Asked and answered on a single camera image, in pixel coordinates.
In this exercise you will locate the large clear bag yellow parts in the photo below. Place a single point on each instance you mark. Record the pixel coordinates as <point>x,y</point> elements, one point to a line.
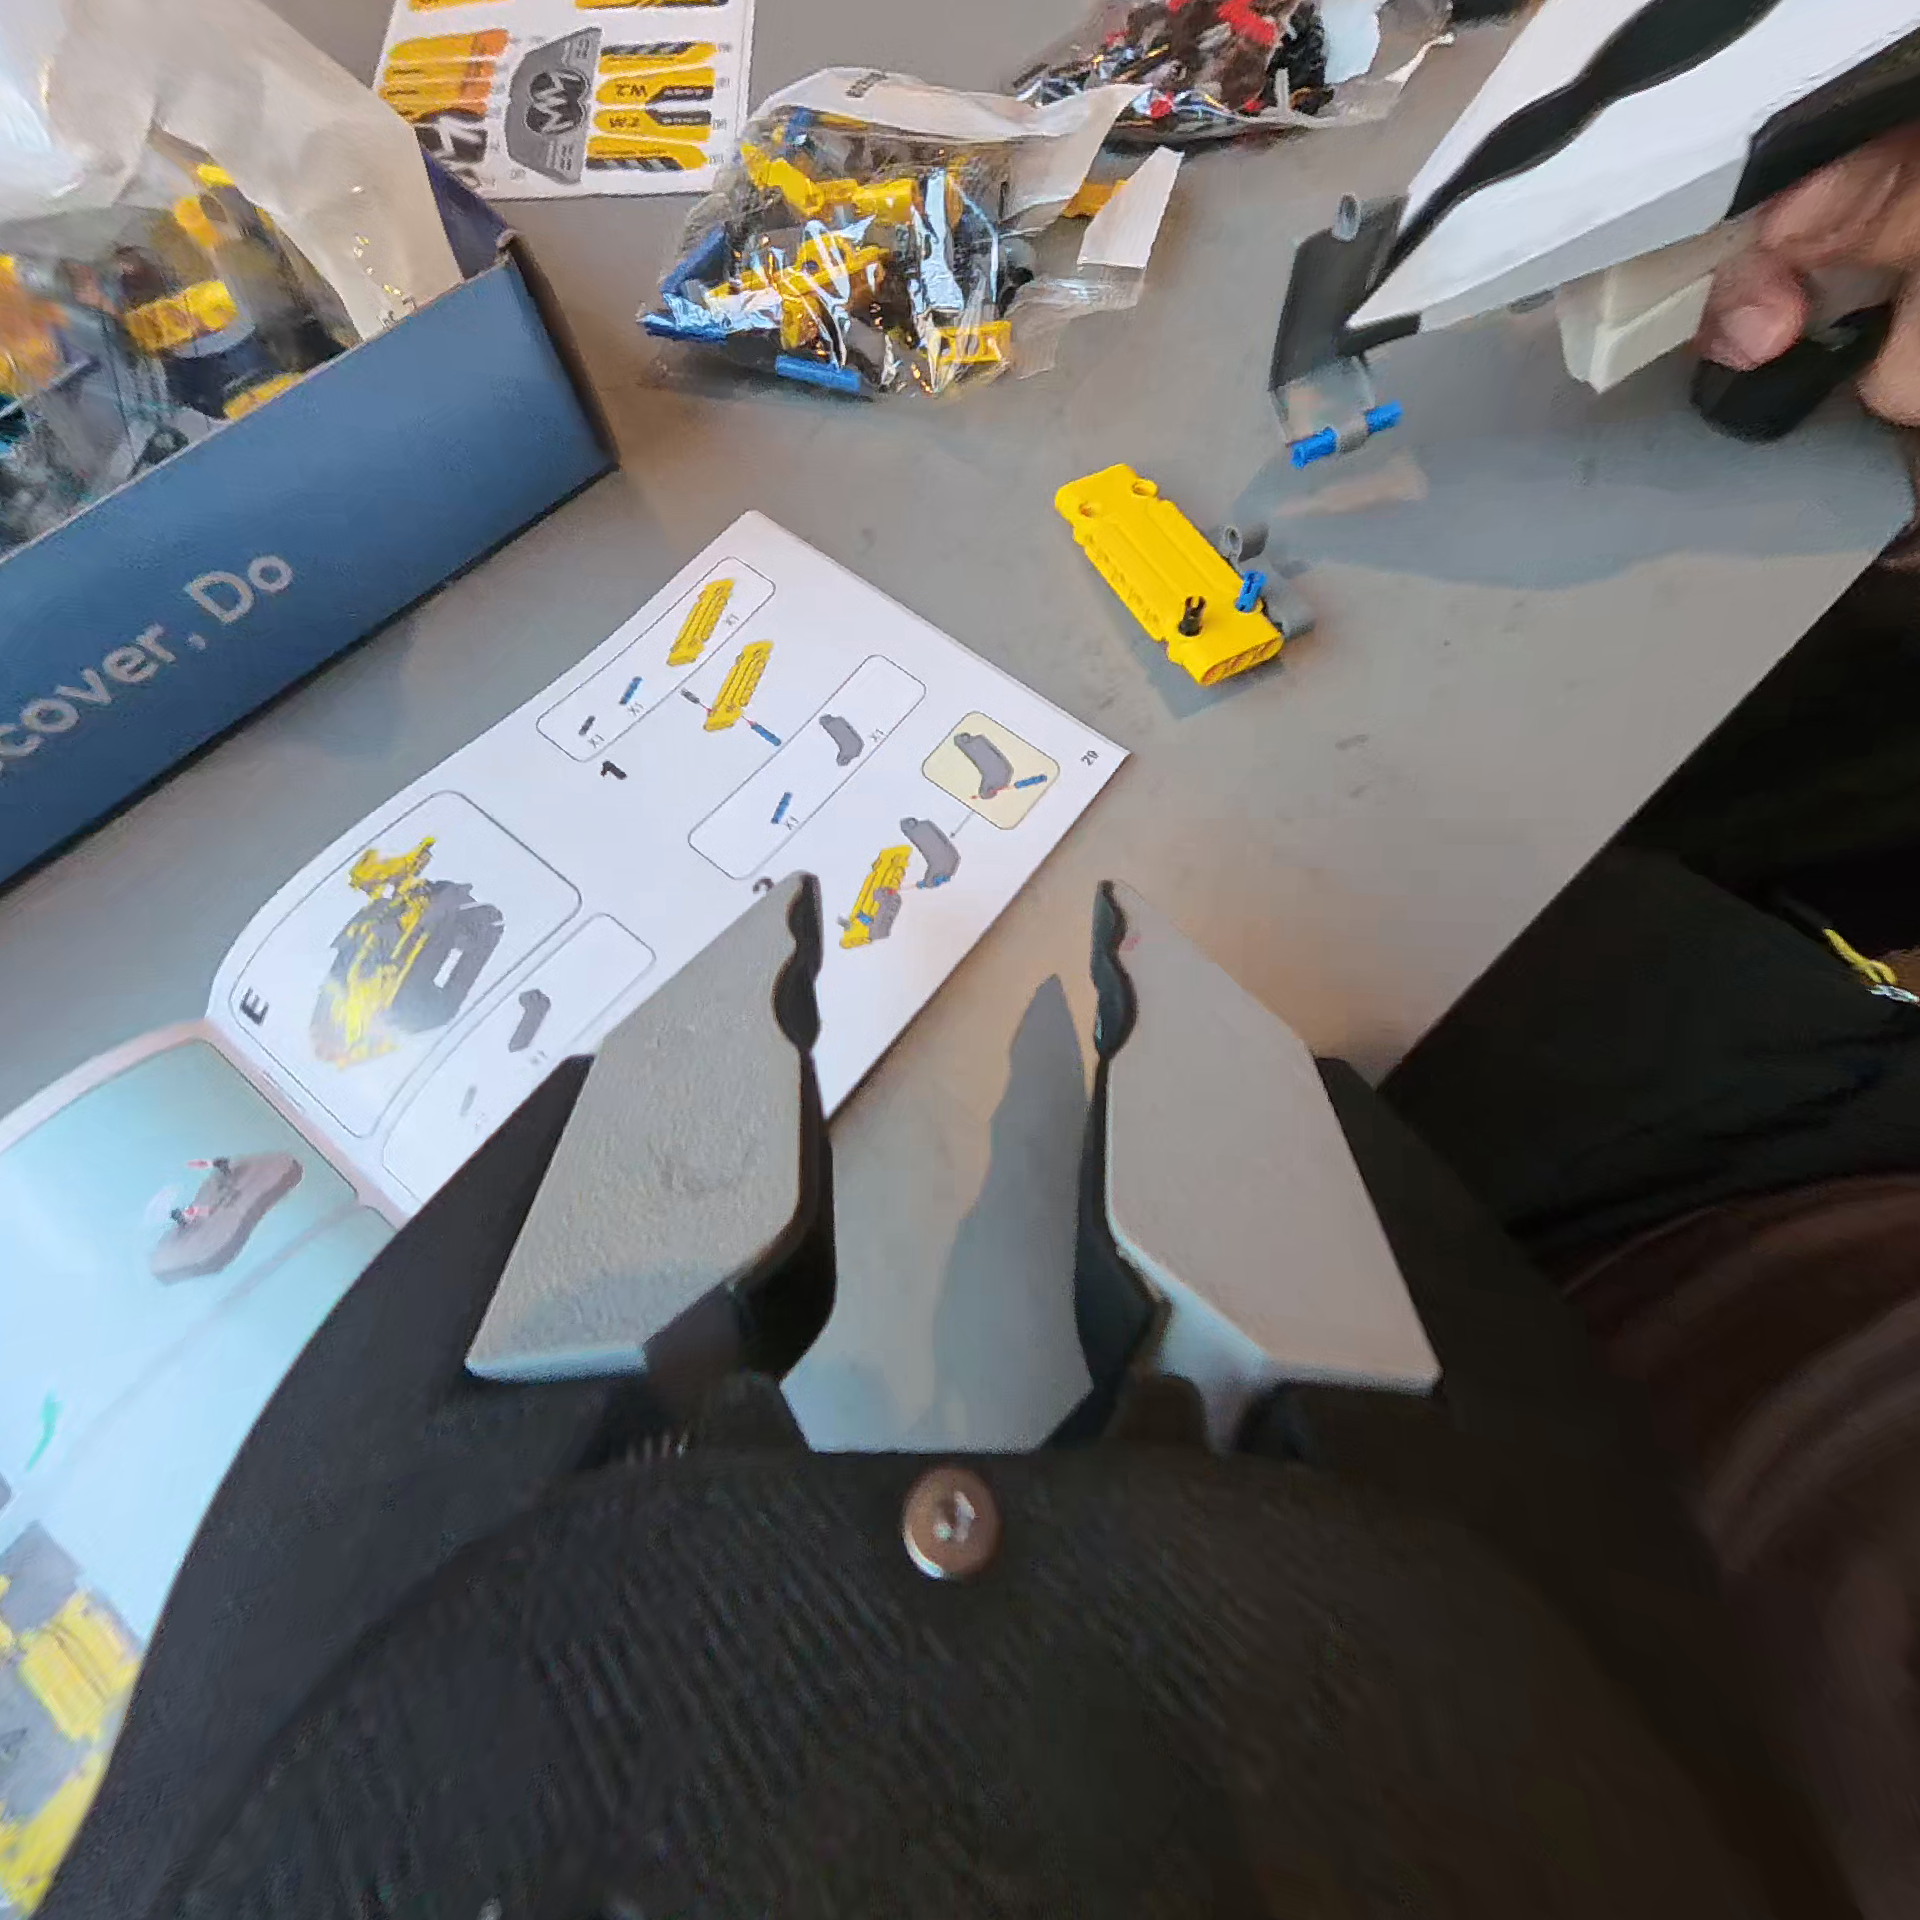
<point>149,347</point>

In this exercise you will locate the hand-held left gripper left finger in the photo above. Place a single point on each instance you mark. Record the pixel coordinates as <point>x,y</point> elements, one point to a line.
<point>661,1184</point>

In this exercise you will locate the person's right hand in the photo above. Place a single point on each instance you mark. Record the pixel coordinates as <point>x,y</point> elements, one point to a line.
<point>1844,240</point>

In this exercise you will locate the blue cardboard kit box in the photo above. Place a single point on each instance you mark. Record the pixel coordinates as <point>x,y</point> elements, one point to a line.
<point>299,569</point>

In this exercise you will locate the person's brown sweater torso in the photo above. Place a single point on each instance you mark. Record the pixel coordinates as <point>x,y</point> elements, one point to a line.
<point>1798,1501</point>

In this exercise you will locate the yellow grey sticker sheet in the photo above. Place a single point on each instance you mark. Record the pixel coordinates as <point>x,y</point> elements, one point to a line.
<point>570,89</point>

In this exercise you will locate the grey angled connector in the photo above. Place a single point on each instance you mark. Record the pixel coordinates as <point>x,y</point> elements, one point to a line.
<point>1318,316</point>
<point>1292,608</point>

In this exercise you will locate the yellow beam panel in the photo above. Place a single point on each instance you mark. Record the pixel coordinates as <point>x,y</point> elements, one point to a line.
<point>1154,569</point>

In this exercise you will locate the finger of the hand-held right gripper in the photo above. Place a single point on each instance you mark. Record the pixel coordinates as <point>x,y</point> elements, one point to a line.
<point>1621,196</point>
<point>1530,76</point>

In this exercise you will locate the person's legs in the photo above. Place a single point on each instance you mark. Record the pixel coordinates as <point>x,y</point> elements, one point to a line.
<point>1650,1049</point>

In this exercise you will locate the grey desk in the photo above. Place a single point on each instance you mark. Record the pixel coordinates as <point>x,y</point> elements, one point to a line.
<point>1425,720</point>

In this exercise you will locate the white clear plastic bag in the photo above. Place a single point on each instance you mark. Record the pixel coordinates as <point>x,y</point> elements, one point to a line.
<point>224,89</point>

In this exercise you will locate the bag of red black parts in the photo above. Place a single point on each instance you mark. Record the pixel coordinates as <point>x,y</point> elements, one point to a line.
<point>1201,60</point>

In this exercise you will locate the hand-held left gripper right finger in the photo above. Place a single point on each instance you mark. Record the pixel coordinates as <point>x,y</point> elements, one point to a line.
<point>1244,1201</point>

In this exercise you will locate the bag of yellow blue parts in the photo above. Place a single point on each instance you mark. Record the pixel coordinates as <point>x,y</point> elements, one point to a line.
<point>868,255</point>

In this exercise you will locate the white instruction booklet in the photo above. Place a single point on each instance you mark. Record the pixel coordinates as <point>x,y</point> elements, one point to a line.
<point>600,780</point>

